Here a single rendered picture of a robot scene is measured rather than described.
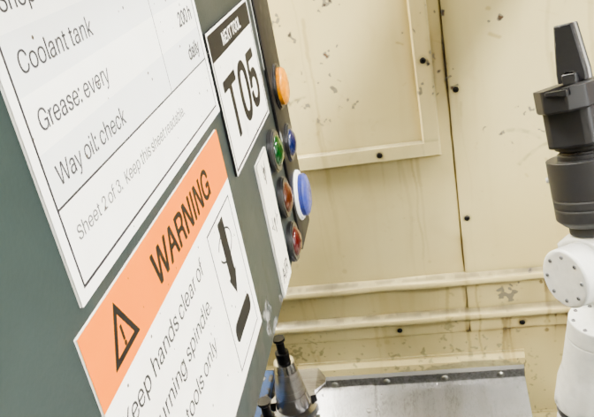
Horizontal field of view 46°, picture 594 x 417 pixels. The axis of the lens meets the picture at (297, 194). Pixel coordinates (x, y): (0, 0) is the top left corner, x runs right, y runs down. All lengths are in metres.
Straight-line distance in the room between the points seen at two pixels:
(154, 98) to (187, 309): 0.08
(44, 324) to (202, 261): 0.11
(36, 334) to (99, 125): 0.07
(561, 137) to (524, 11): 0.46
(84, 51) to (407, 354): 1.30
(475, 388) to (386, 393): 0.18
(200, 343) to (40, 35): 0.13
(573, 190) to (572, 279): 0.09
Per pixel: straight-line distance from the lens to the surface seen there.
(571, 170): 0.76
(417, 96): 1.19
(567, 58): 0.78
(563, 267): 0.78
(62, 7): 0.20
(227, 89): 0.34
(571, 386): 0.90
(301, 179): 0.48
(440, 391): 1.49
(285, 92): 0.45
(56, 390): 0.18
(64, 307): 0.18
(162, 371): 0.23
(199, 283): 0.27
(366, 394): 1.50
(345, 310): 1.40
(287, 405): 0.90
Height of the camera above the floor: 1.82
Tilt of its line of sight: 24 degrees down
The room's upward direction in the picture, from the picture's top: 11 degrees counter-clockwise
